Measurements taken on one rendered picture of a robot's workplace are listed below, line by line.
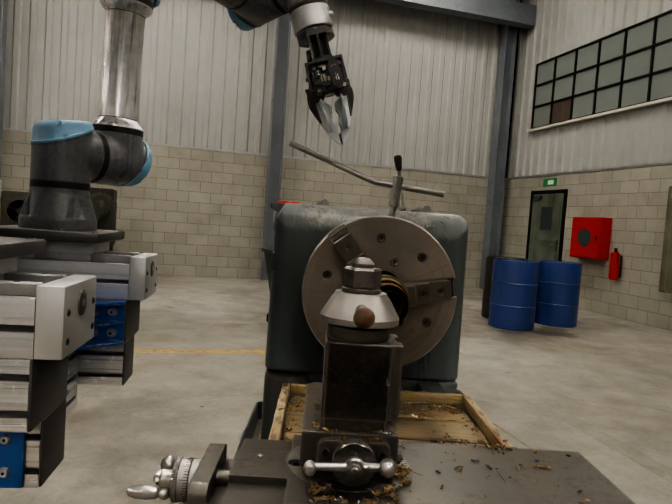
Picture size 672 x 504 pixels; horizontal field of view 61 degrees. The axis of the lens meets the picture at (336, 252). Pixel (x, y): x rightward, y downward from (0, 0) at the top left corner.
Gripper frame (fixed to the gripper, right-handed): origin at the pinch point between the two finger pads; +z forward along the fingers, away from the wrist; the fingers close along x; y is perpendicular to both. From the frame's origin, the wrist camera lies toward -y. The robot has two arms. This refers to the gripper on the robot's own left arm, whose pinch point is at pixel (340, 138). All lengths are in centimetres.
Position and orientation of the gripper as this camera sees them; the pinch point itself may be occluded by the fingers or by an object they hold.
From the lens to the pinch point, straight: 113.8
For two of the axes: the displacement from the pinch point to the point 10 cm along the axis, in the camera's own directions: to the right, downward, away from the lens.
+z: 2.5, 9.7, 0.6
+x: 9.7, -2.5, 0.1
